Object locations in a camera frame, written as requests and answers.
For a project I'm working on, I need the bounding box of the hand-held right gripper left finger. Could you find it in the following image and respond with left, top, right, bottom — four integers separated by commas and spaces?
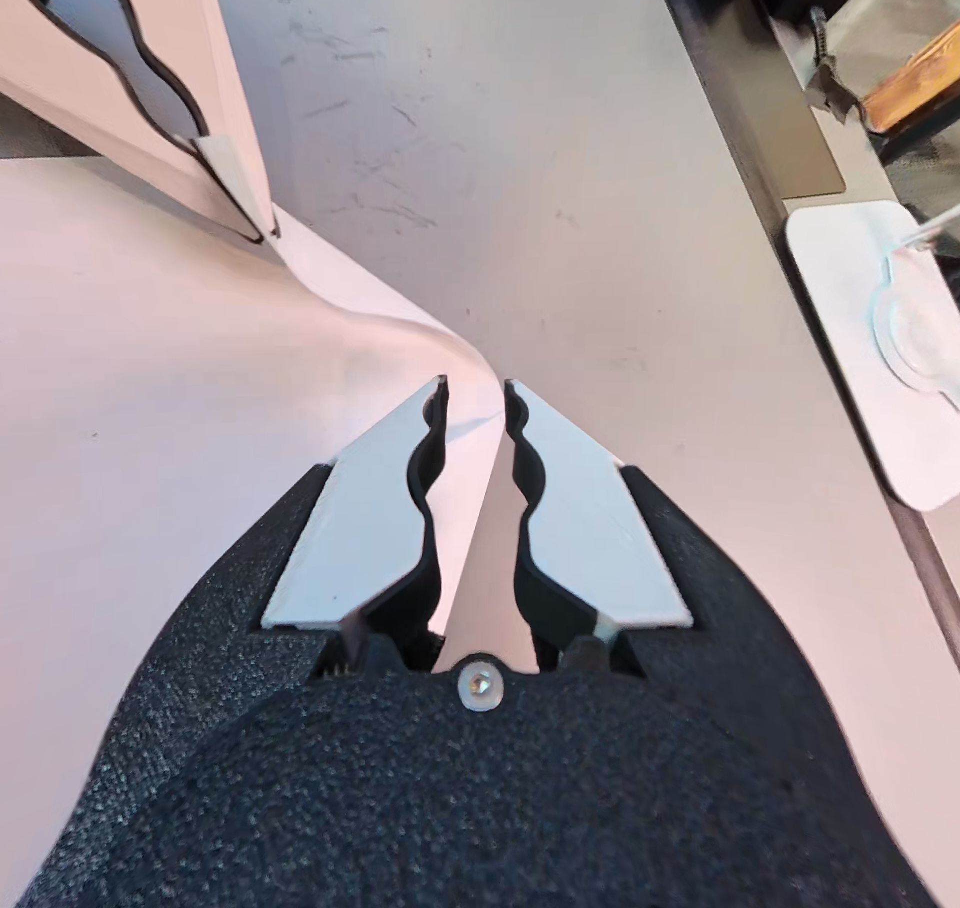
261, 375, 451, 672

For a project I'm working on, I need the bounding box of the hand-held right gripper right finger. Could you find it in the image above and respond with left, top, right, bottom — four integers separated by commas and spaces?
504, 379, 695, 669

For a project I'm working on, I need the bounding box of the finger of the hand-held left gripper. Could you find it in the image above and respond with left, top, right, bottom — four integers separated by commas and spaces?
96, 0, 282, 239
0, 0, 265, 244

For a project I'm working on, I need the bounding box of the white paper sheet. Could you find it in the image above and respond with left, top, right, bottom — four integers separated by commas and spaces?
0, 135, 505, 886

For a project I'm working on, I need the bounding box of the grey desk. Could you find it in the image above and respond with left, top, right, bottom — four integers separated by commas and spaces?
0, 0, 960, 908

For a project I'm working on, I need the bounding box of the white wire stand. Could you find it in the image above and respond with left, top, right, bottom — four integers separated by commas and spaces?
785, 199, 960, 513

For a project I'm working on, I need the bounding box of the black cable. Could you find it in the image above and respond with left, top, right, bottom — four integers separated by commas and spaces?
806, 8, 865, 123

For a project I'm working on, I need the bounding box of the wooden post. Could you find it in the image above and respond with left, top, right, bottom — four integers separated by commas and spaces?
861, 41, 960, 134

